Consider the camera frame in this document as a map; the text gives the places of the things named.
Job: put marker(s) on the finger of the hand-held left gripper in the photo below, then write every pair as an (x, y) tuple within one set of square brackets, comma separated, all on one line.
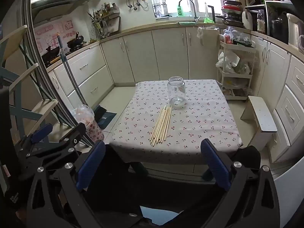
[(41, 132), (68, 142)]

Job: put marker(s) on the clear glass jar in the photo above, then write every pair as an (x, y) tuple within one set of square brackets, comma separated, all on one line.
[(176, 91)]

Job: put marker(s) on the green dish soap bottle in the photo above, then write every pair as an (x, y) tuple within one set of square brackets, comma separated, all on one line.
[(181, 11)]

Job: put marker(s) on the black countertop oven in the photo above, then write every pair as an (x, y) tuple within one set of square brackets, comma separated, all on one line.
[(277, 26)]

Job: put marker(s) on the stack of pans and bowls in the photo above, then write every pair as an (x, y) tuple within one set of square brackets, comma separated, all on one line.
[(231, 16)]

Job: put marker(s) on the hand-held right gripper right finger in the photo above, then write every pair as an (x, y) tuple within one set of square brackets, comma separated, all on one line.
[(216, 166)]

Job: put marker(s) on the white rolling cart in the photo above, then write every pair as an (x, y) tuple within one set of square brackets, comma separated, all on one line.
[(237, 48)]

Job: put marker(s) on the pink wall sticker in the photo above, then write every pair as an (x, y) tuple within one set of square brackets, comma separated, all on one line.
[(47, 32)]

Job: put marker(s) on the white step stool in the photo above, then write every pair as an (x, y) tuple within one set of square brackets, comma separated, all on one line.
[(263, 116)]

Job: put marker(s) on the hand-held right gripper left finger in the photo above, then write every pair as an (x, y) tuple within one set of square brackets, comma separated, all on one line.
[(91, 165)]

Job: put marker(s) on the wooden step ladder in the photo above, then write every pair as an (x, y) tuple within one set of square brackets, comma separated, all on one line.
[(16, 42)]

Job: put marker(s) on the dark dustpan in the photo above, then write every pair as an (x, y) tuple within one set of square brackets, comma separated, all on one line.
[(104, 118)]

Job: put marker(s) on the black frying pan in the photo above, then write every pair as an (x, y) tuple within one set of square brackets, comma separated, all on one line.
[(51, 53)]

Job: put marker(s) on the hanging translucent plastic bag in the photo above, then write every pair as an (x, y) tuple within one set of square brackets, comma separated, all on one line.
[(209, 36)]

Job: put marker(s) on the person's dark clothing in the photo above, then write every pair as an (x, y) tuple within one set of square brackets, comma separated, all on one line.
[(166, 194)]

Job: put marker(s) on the curved metal faucet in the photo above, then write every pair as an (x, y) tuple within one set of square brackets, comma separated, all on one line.
[(193, 6)]

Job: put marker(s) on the cherry print tablecloth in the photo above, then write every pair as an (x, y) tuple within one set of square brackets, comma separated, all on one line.
[(197, 123)]

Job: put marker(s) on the black wok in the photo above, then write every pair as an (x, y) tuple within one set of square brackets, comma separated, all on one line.
[(76, 42)]

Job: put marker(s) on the row of wooden chopsticks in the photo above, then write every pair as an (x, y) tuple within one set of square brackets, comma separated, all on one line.
[(162, 124)]

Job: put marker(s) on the grey range hood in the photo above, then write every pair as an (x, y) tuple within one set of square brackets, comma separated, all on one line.
[(54, 8)]

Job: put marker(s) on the cream kitchen base cabinets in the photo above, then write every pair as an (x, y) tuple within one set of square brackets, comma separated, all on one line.
[(142, 54)]

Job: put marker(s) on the black tap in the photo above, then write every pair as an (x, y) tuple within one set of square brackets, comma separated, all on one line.
[(212, 11)]

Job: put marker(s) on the pink print trash bin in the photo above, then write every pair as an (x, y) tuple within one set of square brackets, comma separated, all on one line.
[(93, 130)]

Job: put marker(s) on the white plastic bag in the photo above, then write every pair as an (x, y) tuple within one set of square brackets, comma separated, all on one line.
[(228, 61)]

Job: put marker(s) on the wall spice rack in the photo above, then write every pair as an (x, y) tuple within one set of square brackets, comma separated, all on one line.
[(106, 21)]

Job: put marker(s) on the clear plastic bag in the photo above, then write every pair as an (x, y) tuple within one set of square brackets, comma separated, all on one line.
[(237, 36)]

